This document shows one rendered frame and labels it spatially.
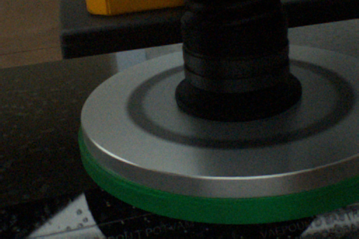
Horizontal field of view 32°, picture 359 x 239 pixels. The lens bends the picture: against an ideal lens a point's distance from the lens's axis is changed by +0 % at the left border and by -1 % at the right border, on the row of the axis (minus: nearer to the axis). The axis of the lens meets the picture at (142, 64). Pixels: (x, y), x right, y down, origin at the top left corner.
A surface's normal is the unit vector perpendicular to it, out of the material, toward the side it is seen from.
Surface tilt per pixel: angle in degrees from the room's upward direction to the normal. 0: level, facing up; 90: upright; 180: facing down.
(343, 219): 45
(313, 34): 0
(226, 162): 0
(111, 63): 0
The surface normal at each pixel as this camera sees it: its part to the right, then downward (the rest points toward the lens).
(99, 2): -0.61, 0.33
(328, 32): -0.11, -0.93
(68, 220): 0.07, -0.43
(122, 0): 0.13, 0.33
